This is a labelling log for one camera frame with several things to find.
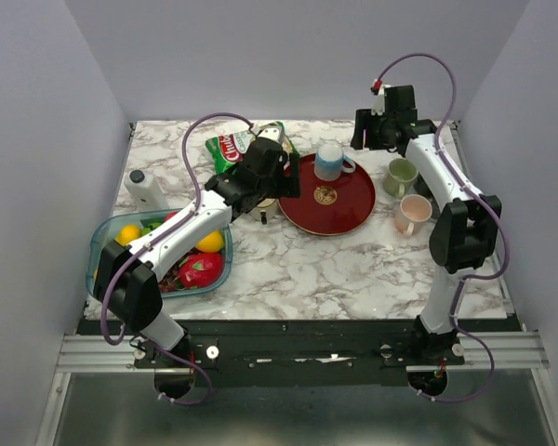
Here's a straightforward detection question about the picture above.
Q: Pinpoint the cream mug black handle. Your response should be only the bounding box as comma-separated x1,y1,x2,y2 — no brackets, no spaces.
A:
253,199,278,225

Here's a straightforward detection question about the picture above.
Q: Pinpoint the light blue mug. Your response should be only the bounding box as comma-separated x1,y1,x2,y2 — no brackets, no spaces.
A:
313,145,356,181

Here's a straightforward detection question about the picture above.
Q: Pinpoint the light green mug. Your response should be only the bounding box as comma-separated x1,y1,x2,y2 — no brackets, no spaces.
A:
382,158,419,199

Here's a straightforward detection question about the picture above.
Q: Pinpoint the dark teal mug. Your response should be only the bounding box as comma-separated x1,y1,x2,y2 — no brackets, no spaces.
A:
414,177,433,199

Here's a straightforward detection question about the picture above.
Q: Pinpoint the pink mug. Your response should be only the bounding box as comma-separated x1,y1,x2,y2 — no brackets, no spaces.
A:
394,194,432,236

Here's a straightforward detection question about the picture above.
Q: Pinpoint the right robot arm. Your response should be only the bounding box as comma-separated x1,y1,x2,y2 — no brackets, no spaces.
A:
351,80,501,364

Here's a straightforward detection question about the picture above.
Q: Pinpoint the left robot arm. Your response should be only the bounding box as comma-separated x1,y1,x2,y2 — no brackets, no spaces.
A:
93,137,300,367

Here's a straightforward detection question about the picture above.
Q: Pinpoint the green chips bag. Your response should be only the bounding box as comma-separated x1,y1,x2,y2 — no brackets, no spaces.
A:
205,122,298,174

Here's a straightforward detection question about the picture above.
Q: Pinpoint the round red lacquer tray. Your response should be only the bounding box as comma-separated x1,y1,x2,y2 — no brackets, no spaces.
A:
278,154,376,236

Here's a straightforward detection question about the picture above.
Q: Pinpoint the yellow lemon toy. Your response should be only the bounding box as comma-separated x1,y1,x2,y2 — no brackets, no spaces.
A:
195,230,225,254
114,224,142,246

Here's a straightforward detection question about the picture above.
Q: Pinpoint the red apple toy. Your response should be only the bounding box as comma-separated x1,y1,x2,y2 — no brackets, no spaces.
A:
164,211,179,222

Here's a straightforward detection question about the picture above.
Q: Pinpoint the clear blue fruit container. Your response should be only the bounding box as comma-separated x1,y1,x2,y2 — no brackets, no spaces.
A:
86,209,233,299

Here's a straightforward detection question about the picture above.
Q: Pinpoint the red dragon fruit toy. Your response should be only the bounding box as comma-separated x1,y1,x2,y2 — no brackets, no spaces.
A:
177,253,224,289

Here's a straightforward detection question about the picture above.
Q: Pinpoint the white bottle black cap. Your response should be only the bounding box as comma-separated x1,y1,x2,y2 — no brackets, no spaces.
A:
124,169,169,212

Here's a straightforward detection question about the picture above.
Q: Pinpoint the green avocado toy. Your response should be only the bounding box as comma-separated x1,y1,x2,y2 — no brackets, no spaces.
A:
142,222,162,235

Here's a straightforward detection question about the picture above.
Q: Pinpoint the dark grape bunch toy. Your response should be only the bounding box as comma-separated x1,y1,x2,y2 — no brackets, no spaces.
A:
158,275,182,294

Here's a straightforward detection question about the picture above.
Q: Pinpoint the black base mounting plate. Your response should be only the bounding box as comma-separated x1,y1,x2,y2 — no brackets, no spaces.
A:
76,318,526,389

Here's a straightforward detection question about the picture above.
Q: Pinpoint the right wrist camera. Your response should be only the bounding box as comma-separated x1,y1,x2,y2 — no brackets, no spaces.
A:
370,79,391,116

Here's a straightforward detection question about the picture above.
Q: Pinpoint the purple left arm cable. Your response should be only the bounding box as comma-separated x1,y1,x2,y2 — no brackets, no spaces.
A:
100,111,261,407

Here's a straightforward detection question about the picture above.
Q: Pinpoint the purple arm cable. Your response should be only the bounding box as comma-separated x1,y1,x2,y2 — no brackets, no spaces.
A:
371,51,512,404
100,111,261,407

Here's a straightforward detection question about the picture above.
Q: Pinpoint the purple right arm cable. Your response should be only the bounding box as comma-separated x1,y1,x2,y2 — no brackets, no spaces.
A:
371,51,512,404

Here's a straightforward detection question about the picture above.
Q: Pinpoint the aluminium frame rail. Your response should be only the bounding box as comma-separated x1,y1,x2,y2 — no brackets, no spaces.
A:
57,332,550,374

